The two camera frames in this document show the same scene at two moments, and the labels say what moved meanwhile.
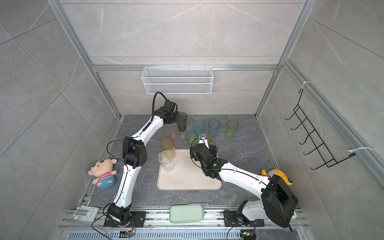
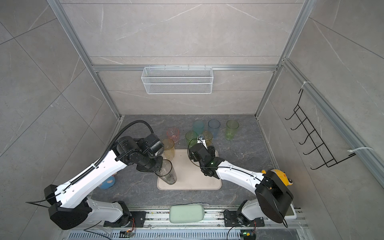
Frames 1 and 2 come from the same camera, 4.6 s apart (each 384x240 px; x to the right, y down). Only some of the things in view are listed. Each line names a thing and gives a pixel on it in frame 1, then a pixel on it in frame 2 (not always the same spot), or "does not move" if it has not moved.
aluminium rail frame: [159, 227] does not move
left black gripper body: [175, 117] → [151, 164]
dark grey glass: [182, 124] → [167, 172]
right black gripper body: [193, 153] does not move
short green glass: [191, 138] does not move
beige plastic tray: [187, 174] does not move
